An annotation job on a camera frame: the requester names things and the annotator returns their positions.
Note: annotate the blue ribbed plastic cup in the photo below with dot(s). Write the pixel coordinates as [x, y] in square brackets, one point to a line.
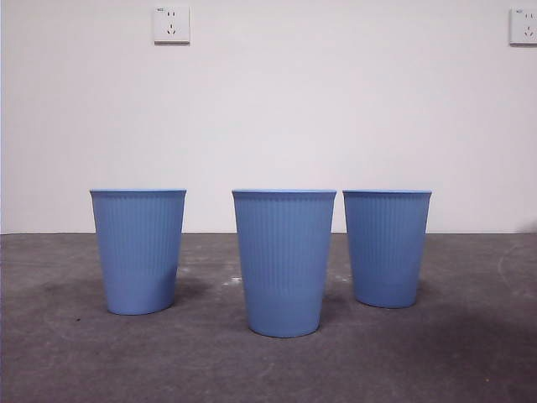
[138, 252]
[388, 252]
[283, 264]

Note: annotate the white wall socket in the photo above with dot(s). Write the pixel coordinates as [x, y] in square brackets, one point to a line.
[171, 25]
[524, 27]

